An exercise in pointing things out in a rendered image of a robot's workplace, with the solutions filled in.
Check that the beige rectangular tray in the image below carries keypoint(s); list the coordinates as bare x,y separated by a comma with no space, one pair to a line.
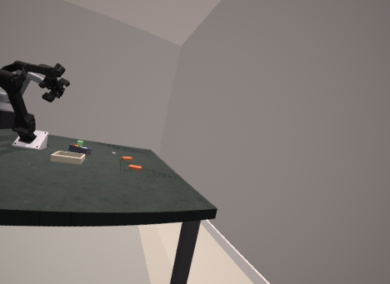
69,157

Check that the orange rectangular block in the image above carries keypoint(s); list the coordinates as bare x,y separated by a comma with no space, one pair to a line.
135,168

